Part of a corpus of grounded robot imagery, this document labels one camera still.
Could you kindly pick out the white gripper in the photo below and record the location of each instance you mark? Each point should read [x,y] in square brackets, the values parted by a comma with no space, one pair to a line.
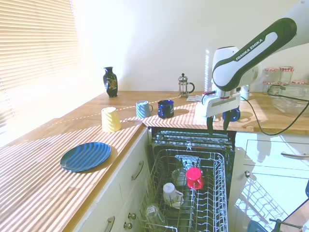
[222,105]

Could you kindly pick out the white mug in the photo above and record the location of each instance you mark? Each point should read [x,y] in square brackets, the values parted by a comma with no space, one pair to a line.
[171,193]

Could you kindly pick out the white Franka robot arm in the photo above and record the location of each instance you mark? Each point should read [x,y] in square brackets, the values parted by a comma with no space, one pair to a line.
[253,48]

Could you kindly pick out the blue ceramic mug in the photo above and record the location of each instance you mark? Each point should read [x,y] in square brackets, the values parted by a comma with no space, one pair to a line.
[236,115]

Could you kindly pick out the dishwasher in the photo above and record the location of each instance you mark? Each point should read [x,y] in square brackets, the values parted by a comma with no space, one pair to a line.
[232,145]

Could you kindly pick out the dishwasher cutlery tray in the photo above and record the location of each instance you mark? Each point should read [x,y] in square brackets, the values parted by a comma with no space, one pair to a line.
[190,139]

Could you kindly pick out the dark blue enamel mug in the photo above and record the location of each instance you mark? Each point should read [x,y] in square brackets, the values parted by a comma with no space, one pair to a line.
[165,108]

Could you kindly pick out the red plastic mug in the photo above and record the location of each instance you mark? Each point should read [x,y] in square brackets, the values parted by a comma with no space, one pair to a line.
[194,178]

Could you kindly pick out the light blue striped mug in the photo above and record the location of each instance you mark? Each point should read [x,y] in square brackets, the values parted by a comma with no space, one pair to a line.
[143,109]

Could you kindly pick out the paper leaflets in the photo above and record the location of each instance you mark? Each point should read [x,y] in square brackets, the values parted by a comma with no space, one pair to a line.
[194,97]

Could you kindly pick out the white container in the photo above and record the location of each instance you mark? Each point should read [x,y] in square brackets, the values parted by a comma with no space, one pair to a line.
[245,92]

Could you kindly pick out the glass French press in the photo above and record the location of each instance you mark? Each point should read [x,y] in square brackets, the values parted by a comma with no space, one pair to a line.
[184,87]

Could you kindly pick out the round metal cabinet knob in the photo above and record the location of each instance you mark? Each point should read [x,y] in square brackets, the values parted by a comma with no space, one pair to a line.
[131,215]
[128,225]
[247,173]

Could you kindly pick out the small glass jar red lid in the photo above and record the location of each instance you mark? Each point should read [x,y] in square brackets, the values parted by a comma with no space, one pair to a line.
[267,88]

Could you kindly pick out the clear glass bowl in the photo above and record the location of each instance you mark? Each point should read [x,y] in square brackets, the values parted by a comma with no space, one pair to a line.
[178,176]

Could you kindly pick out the glass baking dish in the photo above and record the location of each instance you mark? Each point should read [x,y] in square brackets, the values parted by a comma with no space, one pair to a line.
[292,99]

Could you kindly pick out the yellow ribbed cup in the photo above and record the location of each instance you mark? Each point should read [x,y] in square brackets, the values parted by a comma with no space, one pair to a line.
[110,120]

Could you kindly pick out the clear drinking glass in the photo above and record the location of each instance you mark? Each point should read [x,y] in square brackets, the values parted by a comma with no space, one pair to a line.
[154,215]

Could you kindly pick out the dark blue floral vase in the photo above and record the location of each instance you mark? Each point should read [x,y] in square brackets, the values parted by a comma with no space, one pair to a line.
[110,83]

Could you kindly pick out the blue round plate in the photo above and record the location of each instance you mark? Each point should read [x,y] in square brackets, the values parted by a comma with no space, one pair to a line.
[85,156]

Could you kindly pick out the window blinds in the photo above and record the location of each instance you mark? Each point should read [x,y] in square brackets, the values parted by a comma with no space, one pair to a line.
[36,55]

